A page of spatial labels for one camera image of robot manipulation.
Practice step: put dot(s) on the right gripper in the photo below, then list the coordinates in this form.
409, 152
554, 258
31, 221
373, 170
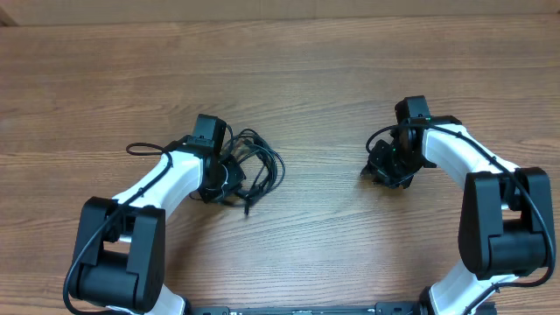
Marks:
377, 167

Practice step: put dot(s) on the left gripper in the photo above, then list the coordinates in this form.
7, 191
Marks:
236, 173

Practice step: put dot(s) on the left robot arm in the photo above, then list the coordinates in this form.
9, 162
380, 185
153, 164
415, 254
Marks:
119, 253

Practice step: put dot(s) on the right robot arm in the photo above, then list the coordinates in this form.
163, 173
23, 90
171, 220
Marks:
506, 233

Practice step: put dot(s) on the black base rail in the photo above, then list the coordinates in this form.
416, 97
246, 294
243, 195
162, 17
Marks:
302, 310

